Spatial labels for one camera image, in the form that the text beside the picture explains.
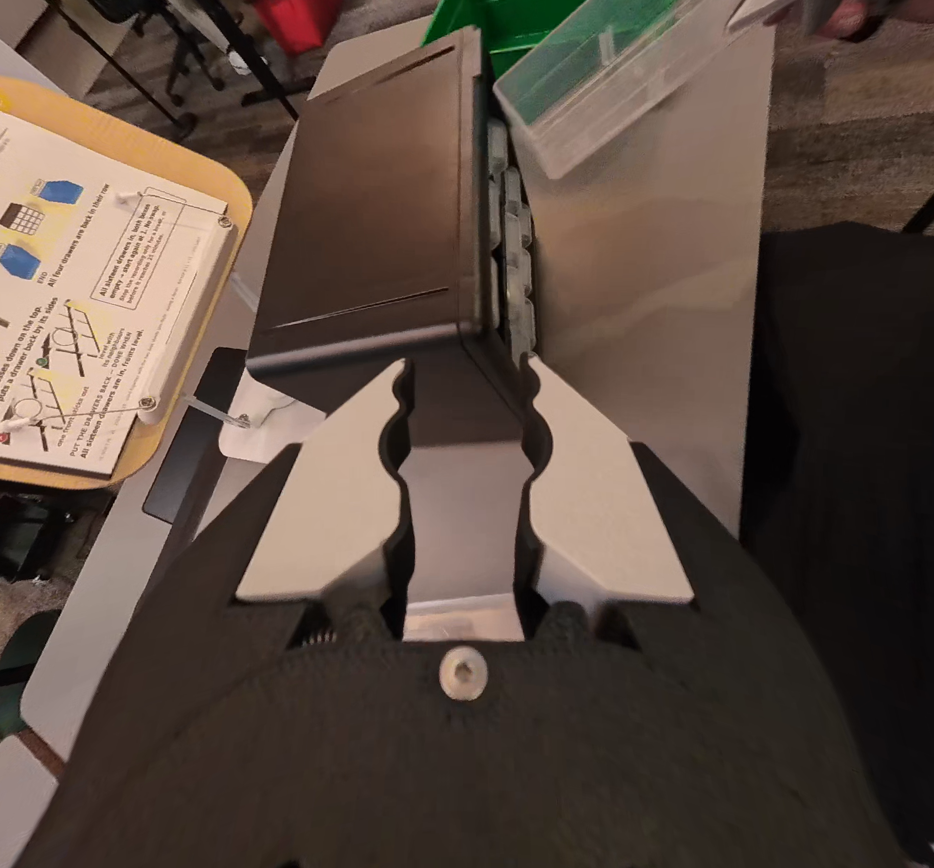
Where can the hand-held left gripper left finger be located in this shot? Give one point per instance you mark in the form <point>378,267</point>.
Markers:
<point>325,518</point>

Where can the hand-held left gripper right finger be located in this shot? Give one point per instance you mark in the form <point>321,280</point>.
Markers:
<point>609,518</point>

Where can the clear plastic drawer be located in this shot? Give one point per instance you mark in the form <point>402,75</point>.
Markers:
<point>627,58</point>

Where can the green plastic bin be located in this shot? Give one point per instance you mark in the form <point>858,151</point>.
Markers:
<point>525,0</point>

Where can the rows of small clear drawers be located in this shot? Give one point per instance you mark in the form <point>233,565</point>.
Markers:
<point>514,226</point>

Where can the black drawer cabinet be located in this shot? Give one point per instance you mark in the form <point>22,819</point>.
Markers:
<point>379,211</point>

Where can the white stand base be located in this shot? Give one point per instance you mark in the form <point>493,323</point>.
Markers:
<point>270,423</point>

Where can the white stand ledge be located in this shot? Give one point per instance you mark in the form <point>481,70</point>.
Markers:
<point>197,313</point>

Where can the printed instruction sheet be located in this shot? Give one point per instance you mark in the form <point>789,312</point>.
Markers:
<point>87,284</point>

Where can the red bag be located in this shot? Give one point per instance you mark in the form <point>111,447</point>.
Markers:
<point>299,7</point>

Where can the thin black pole stand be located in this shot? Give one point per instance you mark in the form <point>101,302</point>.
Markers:
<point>175,125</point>

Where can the black table leg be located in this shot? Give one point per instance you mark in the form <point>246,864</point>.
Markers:
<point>248,58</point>

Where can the black office chair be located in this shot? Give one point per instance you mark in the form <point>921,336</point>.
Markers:
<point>186,44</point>

